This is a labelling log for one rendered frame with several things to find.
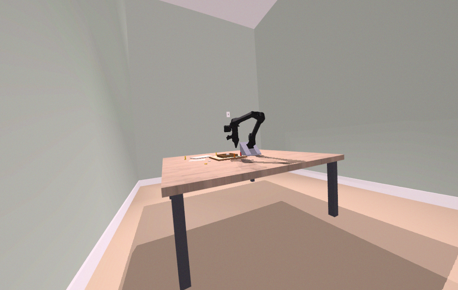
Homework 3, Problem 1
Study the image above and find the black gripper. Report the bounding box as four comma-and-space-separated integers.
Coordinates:
232, 131, 239, 148

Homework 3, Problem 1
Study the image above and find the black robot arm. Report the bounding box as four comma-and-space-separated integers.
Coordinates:
224, 111, 265, 149

